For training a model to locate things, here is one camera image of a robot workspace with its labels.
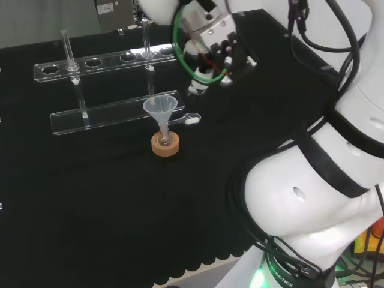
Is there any grey metal box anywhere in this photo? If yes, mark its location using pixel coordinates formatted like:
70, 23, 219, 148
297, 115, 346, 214
94, 0, 134, 32

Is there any small round-bottom glass flask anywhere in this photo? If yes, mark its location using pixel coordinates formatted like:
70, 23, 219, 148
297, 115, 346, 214
158, 128, 172, 148

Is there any clear plastic funnel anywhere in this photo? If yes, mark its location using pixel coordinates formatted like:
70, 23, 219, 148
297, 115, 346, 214
142, 95, 178, 136

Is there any black bench cloth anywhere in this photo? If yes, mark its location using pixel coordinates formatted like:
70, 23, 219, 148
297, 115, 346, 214
0, 8, 341, 288

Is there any green cable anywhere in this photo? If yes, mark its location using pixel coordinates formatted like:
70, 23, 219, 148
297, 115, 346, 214
172, 5, 229, 85

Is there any clear acrylic funnel stand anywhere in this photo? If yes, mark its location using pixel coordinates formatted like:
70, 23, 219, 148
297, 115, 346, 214
32, 17, 187, 136

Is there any black cable bundle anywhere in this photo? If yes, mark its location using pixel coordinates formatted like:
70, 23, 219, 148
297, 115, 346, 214
226, 125, 334, 281

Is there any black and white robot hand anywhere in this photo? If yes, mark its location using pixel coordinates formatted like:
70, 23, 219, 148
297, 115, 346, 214
179, 29, 259, 97

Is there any cork ring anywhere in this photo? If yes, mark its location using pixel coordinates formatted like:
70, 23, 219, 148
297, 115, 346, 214
151, 131, 181, 157

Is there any yellow stop button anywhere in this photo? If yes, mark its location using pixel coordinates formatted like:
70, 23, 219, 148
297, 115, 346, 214
353, 218, 384, 256

